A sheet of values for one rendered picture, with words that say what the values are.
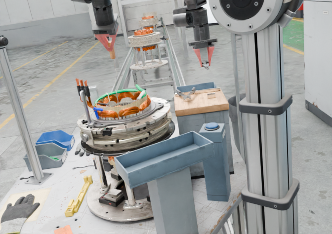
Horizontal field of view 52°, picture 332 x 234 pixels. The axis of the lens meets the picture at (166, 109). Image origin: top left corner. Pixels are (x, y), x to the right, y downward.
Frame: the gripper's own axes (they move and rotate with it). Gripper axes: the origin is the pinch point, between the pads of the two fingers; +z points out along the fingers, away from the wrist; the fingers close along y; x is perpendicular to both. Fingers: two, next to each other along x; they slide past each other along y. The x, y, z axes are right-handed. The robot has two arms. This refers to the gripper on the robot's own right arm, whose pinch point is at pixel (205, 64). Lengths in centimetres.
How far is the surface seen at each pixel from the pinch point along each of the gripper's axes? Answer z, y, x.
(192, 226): 37, 13, 44
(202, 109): 13.3, 3.9, 11.8
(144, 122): 9.5, 22.9, 27.1
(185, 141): 14.9, 11.5, 33.6
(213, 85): 13.7, -3.9, -18.5
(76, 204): 38, 53, 21
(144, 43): 12, 38, -200
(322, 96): 90, -127, -198
